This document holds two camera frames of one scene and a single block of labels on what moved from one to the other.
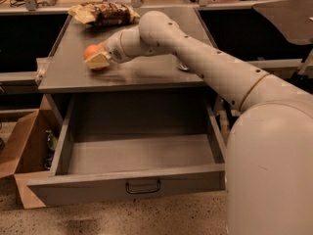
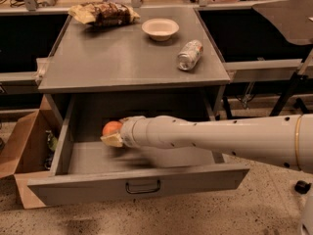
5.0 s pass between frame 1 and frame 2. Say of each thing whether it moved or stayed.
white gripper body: moved
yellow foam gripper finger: moved
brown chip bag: stayed
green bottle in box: stayed
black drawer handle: stayed
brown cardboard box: stayed
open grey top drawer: stayed
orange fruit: moved
